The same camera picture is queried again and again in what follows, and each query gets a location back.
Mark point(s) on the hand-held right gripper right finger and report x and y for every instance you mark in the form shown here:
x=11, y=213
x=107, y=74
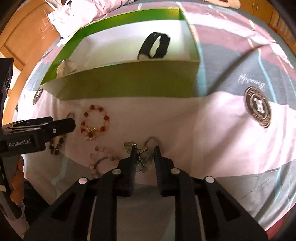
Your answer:
x=157, y=162

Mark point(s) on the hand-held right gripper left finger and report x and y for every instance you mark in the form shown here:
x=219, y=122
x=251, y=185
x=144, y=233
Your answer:
x=133, y=162

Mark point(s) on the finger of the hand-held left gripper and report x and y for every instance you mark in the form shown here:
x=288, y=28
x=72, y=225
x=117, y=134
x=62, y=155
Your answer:
x=62, y=127
x=30, y=122

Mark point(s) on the green cardboard box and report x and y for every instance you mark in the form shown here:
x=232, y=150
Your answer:
x=129, y=76

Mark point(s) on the person's left hand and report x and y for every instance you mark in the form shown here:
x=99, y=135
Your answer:
x=18, y=178

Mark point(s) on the printed bed sheet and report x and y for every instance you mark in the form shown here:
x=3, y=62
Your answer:
x=226, y=143

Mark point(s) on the pink duvet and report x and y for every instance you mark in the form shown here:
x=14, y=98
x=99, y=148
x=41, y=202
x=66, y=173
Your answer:
x=76, y=16

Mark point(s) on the wooden wardrobe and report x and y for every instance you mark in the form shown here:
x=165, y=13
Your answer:
x=266, y=14

